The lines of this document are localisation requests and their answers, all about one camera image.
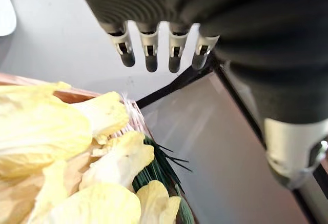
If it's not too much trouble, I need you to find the woven wicker basket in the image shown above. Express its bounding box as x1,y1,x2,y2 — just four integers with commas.
0,73,198,224

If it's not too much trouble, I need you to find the black metal frame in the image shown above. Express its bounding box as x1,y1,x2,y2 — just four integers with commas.
135,52,328,224

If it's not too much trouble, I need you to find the white rounded object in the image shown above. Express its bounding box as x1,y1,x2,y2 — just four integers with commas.
0,0,17,37

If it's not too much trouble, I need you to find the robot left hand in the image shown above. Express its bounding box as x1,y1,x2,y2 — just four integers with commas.
72,0,328,190

